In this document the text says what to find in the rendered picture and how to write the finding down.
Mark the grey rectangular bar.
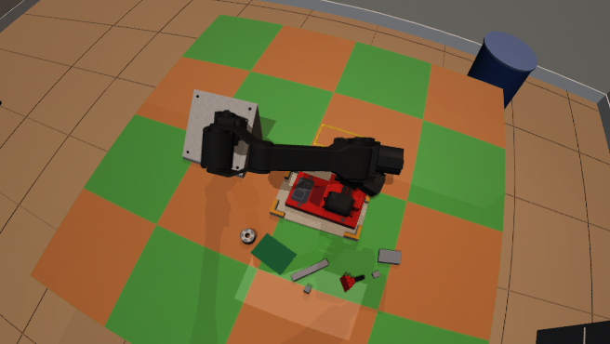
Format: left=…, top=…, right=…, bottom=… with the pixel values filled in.
left=291, top=259, right=328, bottom=282

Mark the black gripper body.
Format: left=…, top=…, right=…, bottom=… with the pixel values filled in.
left=324, top=175, right=354, bottom=218

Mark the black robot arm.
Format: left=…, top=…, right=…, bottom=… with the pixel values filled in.
left=201, top=110, right=404, bottom=197

